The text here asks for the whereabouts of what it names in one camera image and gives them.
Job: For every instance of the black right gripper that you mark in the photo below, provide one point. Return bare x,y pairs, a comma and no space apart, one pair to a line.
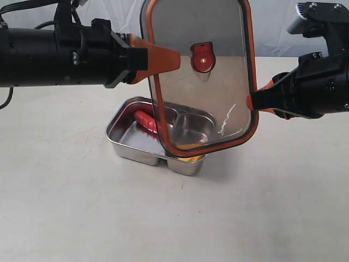
318,86

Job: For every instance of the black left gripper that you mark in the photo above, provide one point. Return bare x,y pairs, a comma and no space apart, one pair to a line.
96,55

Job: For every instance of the transparent lid with orange seal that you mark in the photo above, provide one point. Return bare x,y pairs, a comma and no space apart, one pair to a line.
219,85

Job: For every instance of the red toy sausage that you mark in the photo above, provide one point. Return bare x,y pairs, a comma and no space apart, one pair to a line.
146,121

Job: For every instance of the stainless steel lunch box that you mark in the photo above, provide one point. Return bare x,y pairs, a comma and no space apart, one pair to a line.
132,141

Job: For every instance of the yellow toy cheese wedge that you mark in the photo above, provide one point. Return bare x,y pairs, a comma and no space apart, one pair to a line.
195,158

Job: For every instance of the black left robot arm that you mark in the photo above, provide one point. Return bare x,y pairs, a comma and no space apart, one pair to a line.
29,57

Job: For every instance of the grey fabric backdrop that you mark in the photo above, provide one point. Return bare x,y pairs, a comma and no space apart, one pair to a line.
179,24

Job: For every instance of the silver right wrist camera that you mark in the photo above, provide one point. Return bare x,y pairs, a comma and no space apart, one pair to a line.
322,19

